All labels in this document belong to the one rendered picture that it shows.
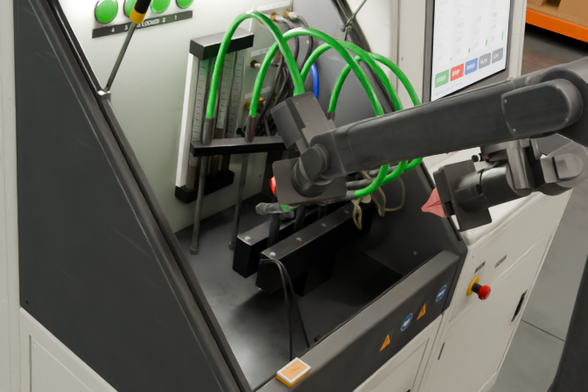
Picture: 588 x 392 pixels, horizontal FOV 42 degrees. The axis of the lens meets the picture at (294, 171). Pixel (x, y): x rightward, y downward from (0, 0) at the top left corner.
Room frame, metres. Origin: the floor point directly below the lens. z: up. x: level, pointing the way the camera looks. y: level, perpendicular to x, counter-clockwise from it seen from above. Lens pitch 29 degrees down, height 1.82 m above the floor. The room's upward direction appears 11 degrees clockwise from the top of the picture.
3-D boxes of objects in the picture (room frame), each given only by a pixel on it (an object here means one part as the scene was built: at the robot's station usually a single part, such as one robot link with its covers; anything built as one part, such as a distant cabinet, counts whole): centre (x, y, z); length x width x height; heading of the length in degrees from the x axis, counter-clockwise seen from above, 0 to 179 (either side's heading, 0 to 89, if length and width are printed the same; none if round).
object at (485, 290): (1.43, -0.47, 0.80); 0.05 x 0.04 x 0.05; 146
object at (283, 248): (1.31, -0.05, 0.91); 0.34 x 0.10 x 0.15; 146
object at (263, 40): (1.56, 0.10, 1.20); 0.13 x 0.03 x 0.31; 146
